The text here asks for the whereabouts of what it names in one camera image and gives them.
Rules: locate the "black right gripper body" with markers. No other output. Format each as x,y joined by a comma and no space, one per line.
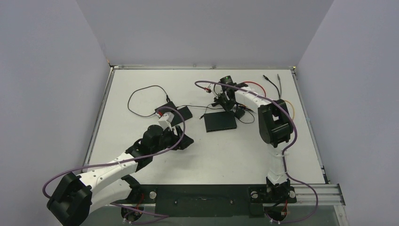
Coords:
222,101

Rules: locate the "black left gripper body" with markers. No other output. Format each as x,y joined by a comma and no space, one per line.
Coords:
168,140

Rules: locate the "black network switch box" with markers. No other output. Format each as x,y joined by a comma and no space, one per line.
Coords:
219,121

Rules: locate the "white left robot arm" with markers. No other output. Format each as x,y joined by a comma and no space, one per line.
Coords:
76,196

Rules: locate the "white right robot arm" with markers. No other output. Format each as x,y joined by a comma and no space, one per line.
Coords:
274,128

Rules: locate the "black ribbed power adapter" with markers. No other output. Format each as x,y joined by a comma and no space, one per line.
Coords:
186,114

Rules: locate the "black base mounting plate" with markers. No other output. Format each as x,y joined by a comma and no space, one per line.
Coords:
209,200

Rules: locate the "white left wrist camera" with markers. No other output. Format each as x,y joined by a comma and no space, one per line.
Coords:
165,120

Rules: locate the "aluminium frame rail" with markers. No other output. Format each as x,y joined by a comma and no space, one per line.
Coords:
328,195

